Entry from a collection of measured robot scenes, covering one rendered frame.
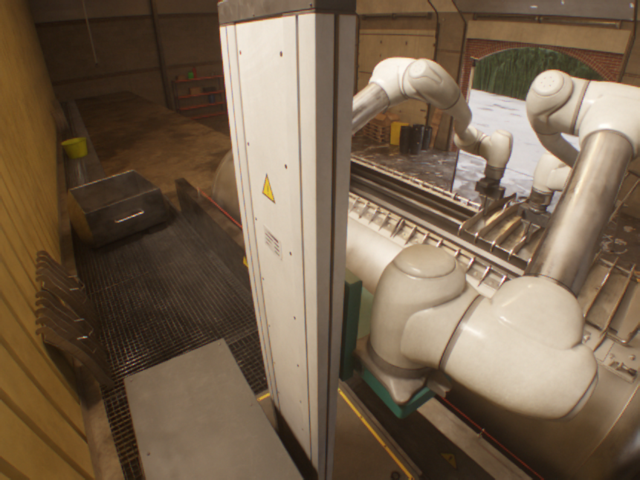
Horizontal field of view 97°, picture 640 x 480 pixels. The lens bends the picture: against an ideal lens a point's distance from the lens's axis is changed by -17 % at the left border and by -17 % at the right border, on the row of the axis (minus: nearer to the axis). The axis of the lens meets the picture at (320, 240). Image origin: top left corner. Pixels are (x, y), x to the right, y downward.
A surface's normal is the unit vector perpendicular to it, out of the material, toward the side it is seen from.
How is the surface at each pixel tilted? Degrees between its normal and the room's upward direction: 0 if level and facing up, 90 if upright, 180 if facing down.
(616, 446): 55
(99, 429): 0
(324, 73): 90
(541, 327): 30
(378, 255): 45
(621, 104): 39
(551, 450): 70
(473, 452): 1
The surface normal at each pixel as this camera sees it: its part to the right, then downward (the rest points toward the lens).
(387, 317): -0.83, 0.26
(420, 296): -0.41, -0.04
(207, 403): 0.00, -0.84
